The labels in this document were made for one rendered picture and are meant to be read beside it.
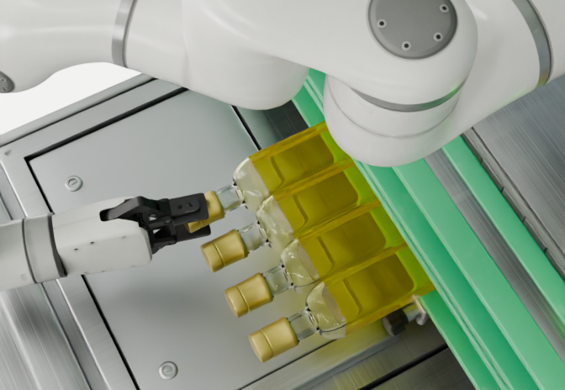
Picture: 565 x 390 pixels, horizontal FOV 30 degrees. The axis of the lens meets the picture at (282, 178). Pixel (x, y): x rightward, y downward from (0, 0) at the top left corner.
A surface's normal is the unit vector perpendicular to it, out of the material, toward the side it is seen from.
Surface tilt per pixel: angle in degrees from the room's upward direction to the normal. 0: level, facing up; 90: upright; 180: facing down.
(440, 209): 90
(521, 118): 90
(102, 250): 75
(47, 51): 67
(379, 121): 46
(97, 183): 90
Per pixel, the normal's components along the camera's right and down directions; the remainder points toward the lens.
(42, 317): 0.01, -0.46
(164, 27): -0.15, 0.18
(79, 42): 0.01, 0.73
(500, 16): -0.25, -0.14
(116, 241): 0.22, 0.84
